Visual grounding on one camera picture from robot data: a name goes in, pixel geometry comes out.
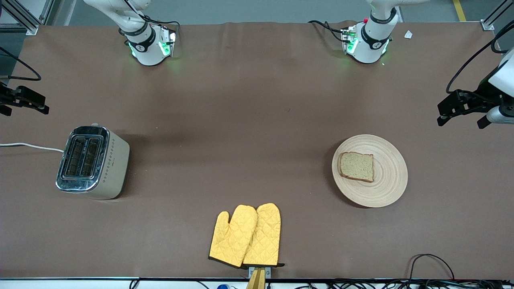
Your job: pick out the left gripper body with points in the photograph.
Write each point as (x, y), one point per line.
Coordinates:
(483, 94)

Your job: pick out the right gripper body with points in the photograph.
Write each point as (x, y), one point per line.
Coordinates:
(5, 98)

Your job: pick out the round wooden plate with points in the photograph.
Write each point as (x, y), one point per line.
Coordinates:
(385, 188)

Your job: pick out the brown bread slice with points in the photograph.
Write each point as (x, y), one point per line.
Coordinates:
(356, 166)

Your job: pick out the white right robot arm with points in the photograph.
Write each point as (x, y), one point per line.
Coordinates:
(146, 52)

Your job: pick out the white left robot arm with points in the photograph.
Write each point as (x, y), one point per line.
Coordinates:
(367, 50)

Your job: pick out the silver beige two-slot toaster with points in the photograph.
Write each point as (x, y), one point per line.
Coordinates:
(116, 172)

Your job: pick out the small white paper scrap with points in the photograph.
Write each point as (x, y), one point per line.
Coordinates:
(408, 34)

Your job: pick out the brown table cover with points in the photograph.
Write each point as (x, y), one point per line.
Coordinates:
(241, 72)

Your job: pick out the yellow quilted oven mitt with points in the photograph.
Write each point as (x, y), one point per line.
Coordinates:
(265, 237)
(231, 241)

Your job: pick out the aluminium frame post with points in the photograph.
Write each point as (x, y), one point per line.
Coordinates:
(487, 26)
(32, 29)

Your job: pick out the metal bracket with tan post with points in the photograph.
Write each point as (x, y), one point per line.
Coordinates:
(257, 279)

